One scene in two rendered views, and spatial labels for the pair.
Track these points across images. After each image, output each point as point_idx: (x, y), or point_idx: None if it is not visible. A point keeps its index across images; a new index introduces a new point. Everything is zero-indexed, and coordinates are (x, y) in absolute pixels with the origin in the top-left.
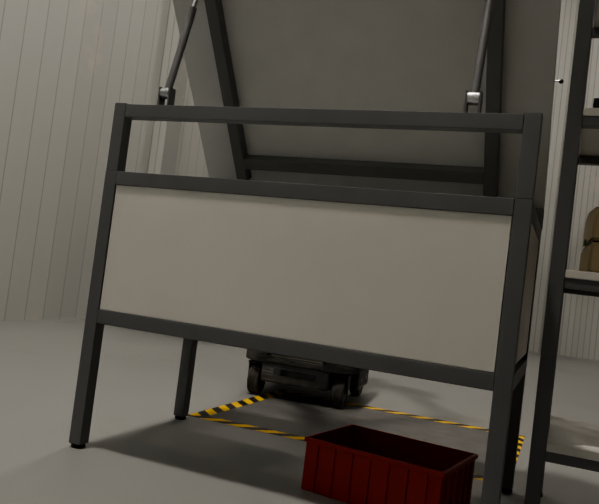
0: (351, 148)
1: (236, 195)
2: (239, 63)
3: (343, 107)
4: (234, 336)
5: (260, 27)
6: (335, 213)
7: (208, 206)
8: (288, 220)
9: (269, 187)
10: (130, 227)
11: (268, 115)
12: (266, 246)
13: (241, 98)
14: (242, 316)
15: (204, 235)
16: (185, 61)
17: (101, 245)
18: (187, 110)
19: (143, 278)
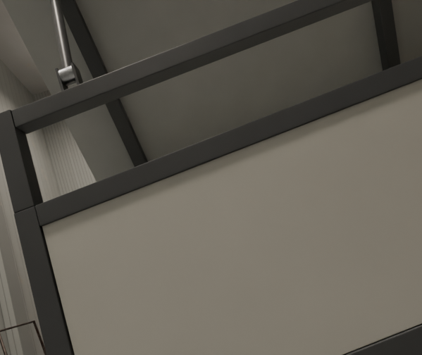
0: (258, 114)
1: (250, 147)
2: (115, 69)
3: (239, 73)
4: (376, 353)
5: (129, 17)
6: (408, 101)
7: (215, 182)
8: (349, 141)
9: (294, 113)
10: (96, 277)
11: (239, 32)
12: (339, 191)
13: (128, 108)
14: (367, 313)
15: (231, 225)
16: (50, 91)
17: (55, 334)
18: (115, 77)
19: (160, 348)
